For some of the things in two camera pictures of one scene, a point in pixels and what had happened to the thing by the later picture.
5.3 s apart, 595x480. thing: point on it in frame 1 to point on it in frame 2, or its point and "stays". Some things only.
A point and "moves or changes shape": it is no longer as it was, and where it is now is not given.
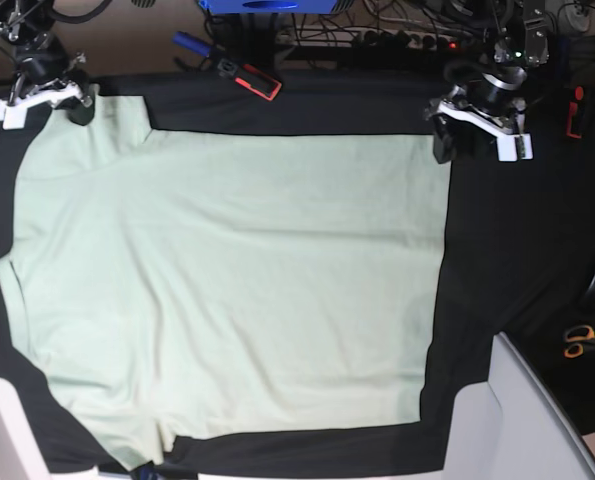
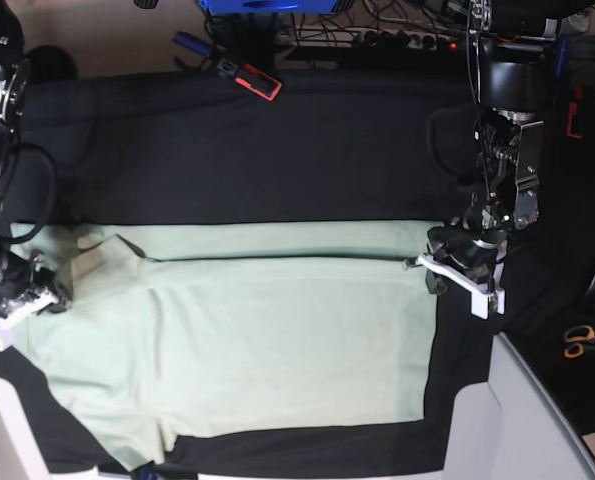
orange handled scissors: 578,335 stays
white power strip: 371,38 stays
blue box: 269,7 stays
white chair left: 7,448 stays
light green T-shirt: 165,284 moves or changes shape
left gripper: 52,63 to 17,276
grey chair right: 510,428 stays
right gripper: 493,90 to 476,250
